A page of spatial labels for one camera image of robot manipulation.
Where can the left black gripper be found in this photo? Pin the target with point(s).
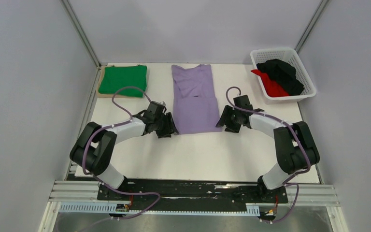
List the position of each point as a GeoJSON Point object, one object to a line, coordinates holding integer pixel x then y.
{"type": "Point", "coordinates": [170, 124]}

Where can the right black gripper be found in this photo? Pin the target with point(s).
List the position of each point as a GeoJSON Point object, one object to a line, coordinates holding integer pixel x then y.
{"type": "Point", "coordinates": [224, 120]}

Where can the purple t shirt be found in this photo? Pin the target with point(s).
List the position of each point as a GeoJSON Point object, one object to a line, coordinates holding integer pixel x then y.
{"type": "Point", "coordinates": [195, 106]}

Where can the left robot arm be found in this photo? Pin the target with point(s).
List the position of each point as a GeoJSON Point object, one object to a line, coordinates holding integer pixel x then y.
{"type": "Point", "coordinates": [94, 147]}

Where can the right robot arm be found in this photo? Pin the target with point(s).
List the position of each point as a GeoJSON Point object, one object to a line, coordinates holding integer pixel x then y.
{"type": "Point", "coordinates": [295, 147]}

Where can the red t shirt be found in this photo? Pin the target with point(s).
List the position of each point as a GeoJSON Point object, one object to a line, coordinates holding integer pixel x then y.
{"type": "Point", "coordinates": [273, 89]}

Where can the folded green t shirt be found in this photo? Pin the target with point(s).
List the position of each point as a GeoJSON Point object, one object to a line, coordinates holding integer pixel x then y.
{"type": "Point", "coordinates": [136, 77]}

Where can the black t shirt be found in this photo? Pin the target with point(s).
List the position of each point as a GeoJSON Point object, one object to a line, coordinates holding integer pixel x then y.
{"type": "Point", "coordinates": [284, 74]}

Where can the white plastic basket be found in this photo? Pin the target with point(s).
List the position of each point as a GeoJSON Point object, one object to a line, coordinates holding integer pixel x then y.
{"type": "Point", "coordinates": [290, 56]}

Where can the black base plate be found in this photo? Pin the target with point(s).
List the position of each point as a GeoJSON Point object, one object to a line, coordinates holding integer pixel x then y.
{"type": "Point", "coordinates": [192, 195]}

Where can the aluminium frame rail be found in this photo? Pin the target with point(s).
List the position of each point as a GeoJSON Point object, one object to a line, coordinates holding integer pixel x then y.
{"type": "Point", "coordinates": [87, 191]}

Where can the right corner metal post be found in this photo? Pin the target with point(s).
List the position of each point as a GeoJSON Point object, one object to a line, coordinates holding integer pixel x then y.
{"type": "Point", "coordinates": [312, 23]}

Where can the corner metal post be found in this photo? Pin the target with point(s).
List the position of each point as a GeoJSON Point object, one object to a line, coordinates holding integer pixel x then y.
{"type": "Point", "coordinates": [312, 23]}
{"type": "Point", "coordinates": [80, 31]}

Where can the left corner metal post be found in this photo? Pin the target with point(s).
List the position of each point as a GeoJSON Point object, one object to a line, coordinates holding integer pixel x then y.
{"type": "Point", "coordinates": [80, 31]}

